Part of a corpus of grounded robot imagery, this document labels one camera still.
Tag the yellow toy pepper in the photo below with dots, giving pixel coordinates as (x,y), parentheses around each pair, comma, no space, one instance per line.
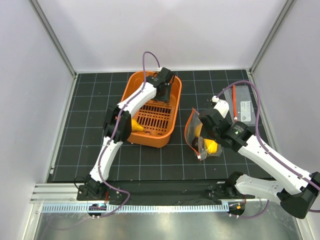
(197,130)

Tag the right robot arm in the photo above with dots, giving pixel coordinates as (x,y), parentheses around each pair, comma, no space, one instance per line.
(293,188)

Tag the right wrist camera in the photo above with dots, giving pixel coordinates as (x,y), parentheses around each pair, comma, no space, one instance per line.
(221,105)

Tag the orange plastic basket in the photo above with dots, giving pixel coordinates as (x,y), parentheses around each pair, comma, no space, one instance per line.
(157,118)

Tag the spare clear zip bag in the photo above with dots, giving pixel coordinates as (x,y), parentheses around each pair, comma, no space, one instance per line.
(240,105)

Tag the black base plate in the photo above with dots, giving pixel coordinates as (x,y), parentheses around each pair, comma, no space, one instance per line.
(160,192)

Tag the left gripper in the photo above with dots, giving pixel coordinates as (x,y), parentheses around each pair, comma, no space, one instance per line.
(165,98)

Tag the orange toy fruit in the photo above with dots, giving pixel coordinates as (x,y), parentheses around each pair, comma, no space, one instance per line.
(211,146)

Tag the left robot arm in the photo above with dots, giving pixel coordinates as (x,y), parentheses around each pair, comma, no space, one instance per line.
(116,130)

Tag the slotted cable duct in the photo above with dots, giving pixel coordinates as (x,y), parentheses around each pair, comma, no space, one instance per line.
(91,208)

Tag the clear zip bag orange zipper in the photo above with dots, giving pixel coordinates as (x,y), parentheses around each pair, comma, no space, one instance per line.
(189,136)

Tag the yellow toy squash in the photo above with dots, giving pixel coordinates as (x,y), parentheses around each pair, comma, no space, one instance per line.
(136,127)

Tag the dark toy mangosteen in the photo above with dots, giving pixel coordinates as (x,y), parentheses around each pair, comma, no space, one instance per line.
(195,143)

